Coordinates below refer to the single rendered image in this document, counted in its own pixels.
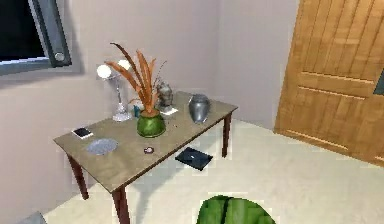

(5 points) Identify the grey metal vase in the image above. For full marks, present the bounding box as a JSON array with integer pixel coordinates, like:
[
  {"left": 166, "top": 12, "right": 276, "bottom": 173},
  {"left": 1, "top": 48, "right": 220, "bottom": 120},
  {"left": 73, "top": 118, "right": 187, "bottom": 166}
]
[{"left": 188, "top": 93, "right": 212, "bottom": 124}]

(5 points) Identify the grey stone bust statue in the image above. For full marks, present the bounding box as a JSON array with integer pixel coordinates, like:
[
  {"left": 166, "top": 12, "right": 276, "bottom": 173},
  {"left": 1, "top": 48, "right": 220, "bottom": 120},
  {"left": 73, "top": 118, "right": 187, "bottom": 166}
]
[{"left": 155, "top": 80, "right": 179, "bottom": 116}]

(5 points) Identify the orange plant in green pot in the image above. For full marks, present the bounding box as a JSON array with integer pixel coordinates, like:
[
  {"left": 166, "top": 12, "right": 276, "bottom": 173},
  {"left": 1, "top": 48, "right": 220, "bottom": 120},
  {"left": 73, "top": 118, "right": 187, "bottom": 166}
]
[{"left": 104, "top": 42, "right": 167, "bottom": 139}]

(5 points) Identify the black laptop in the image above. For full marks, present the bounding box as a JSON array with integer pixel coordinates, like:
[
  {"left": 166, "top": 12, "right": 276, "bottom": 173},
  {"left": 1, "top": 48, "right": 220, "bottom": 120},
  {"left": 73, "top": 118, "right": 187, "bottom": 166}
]
[{"left": 174, "top": 146, "right": 214, "bottom": 172}]

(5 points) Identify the silver lamp with white globes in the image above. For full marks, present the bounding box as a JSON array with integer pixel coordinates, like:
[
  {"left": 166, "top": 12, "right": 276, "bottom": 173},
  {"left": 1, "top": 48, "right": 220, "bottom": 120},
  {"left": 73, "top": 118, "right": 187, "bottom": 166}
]
[{"left": 96, "top": 59, "right": 133, "bottom": 123}]

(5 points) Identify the brown wooden table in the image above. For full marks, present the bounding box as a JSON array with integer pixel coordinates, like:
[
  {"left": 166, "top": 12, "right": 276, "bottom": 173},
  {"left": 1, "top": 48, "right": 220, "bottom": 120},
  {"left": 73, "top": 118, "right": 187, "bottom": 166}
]
[{"left": 53, "top": 90, "right": 239, "bottom": 224}]

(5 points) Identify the green leafy plant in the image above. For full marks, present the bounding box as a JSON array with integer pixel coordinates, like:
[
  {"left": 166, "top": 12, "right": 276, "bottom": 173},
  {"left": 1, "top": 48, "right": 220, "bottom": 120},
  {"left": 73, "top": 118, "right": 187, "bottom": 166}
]
[{"left": 195, "top": 195, "right": 277, "bottom": 224}]

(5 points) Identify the black and white phone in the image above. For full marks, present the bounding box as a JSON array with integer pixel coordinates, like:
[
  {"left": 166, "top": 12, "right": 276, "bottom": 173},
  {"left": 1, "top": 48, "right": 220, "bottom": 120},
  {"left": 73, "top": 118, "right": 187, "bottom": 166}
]
[{"left": 71, "top": 126, "right": 94, "bottom": 140}]

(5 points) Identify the wooden room door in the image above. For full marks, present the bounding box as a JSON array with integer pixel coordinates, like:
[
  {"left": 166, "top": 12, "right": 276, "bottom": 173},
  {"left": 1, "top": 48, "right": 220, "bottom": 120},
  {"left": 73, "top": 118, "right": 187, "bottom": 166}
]
[{"left": 273, "top": 0, "right": 384, "bottom": 167}]

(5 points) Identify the grey framed window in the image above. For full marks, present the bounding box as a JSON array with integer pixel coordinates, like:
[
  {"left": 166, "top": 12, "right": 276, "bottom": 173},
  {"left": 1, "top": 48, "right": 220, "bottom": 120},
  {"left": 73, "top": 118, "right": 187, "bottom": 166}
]
[{"left": 0, "top": 0, "right": 73, "bottom": 77}]

